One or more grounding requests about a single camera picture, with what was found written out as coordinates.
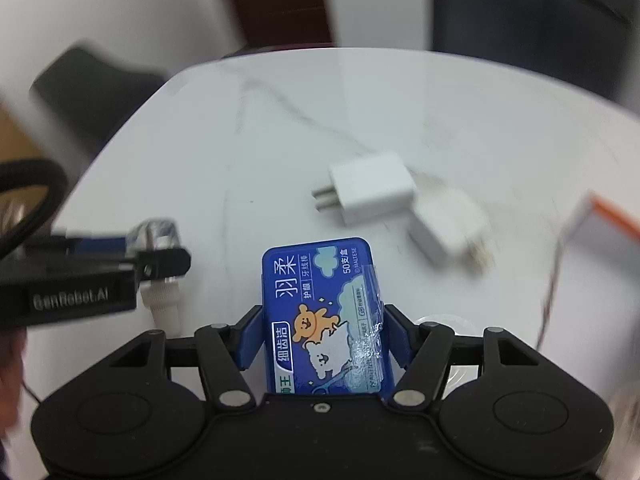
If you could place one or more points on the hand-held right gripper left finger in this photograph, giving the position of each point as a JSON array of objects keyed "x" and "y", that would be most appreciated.
[{"x": 250, "y": 336}]

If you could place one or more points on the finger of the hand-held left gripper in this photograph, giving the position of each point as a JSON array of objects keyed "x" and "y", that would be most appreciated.
[
  {"x": 100, "y": 245},
  {"x": 165, "y": 261}
]

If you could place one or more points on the dark grey chair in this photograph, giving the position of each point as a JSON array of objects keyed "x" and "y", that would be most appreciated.
[{"x": 90, "y": 90}]

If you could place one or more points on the white charger with metal connector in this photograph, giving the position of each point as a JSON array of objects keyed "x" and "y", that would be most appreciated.
[{"x": 445, "y": 230}]

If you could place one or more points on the clear round plastic object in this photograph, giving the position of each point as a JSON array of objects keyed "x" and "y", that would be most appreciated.
[{"x": 450, "y": 321}]

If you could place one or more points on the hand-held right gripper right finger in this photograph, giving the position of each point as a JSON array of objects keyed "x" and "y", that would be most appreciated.
[{"x": 397, "y": 334}]

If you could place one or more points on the clear bottle with beige cap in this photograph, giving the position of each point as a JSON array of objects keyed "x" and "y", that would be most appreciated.
[{"x": 162, "y": 305}]

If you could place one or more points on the blue dental floss box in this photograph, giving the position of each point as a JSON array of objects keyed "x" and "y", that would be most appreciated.
[{"x": 325, "y": 310}]

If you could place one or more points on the white charger with two prongs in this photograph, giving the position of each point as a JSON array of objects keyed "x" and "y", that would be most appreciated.
[{"x": 372, "y": 187}]

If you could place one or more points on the dark brown door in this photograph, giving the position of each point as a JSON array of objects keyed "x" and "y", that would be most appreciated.
[{"x": 280, "y": 0}]

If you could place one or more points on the white box with orange edge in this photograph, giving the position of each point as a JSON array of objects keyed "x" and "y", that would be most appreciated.
[{"x": 600, "y": 285}]

